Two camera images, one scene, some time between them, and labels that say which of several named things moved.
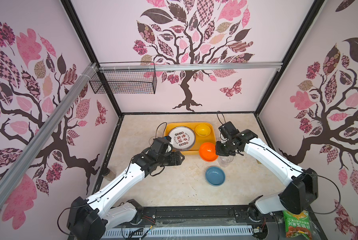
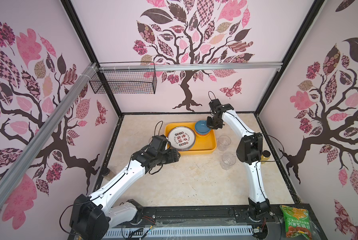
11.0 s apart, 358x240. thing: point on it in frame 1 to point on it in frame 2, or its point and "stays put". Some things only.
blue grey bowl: x=215 y=176 to x=201 y=128
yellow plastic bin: x=199 y=140 stays put
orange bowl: x=207 y=151 to x=202 y=135
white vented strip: x=157 y=232 stays put
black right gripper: x=218 y=152 to x=209 y=125
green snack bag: x=297 y=225 stays put
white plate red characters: x=183 y=138 stays put
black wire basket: x=134 y=82 stays put
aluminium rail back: x=148 y=67 stays put
